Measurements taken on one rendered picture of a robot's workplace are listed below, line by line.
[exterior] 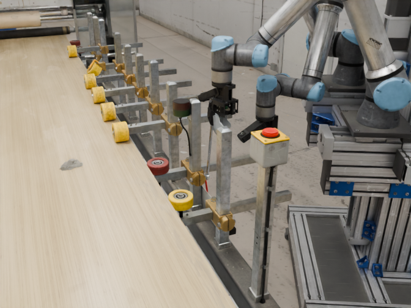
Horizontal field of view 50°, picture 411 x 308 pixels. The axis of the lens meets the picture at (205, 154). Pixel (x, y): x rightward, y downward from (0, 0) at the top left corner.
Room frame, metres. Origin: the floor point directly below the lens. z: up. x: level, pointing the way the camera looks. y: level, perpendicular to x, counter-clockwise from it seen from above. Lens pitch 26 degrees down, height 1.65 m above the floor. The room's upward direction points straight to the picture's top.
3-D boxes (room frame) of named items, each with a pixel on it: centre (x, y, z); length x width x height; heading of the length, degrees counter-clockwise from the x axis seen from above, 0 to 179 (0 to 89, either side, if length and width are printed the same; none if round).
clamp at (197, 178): (1.46, 0.05, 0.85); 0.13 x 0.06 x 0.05; 22
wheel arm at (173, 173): (1.50, -0.01, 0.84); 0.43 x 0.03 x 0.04; 112
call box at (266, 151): (0.97, -0.16, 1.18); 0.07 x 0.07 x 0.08; 22
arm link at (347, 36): (2.00, -0.66, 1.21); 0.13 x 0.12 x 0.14; 55
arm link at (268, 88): (1.60, -0.23, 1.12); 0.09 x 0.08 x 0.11; 145
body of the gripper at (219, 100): (1.49, -0.06, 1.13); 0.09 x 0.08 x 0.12; 42
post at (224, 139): (1.21, -0.06, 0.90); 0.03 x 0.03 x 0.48; 22
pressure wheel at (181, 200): (1.20, 0.08, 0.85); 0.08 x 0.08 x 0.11
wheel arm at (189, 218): (1.27, -0.10, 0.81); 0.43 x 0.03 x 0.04; 112
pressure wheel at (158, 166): (1.43, 0.18, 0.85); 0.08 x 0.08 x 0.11
